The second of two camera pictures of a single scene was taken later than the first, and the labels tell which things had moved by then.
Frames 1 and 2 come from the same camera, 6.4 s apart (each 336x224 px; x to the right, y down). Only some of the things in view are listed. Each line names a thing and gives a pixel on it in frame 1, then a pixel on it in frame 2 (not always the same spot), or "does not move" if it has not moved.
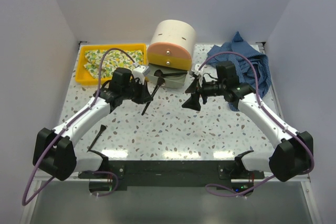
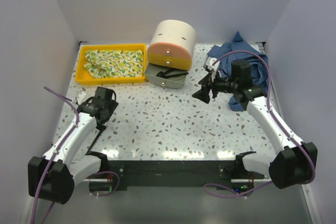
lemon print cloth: (113, 59) does not move
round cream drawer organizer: (170, 52) does not move
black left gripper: (144, 94) to (111, 107)
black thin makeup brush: (160, 81) to (168, 72)
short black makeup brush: (103, 127) does not move
